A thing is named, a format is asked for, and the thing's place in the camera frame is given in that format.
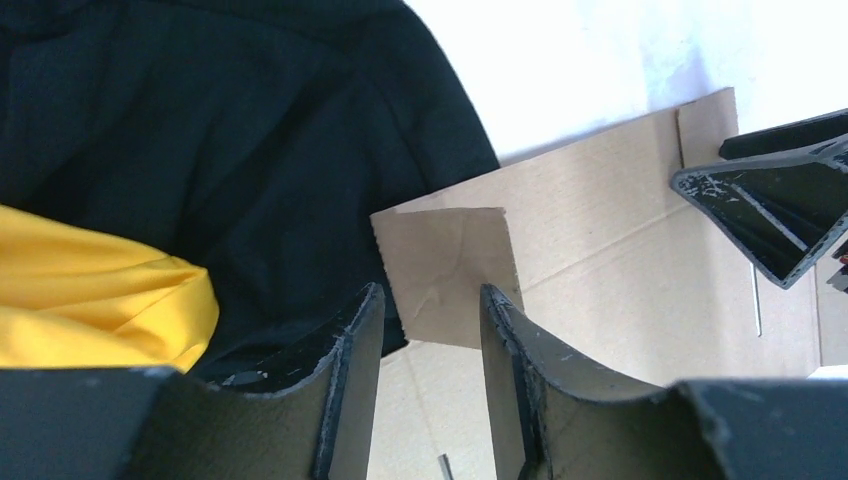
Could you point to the yellow shirt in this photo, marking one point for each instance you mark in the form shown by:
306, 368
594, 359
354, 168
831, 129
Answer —
72, 297

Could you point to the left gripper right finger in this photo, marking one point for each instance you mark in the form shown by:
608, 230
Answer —
556, 413

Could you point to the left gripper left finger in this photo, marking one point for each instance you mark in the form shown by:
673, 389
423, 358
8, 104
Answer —
306, 412

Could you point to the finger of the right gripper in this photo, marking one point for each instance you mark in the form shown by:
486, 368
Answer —
782, 210
786, 137

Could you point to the black cloth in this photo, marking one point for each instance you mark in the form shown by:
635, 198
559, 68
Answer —
252, 138

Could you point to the brown cardboard box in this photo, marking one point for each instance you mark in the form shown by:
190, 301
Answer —
591, 241

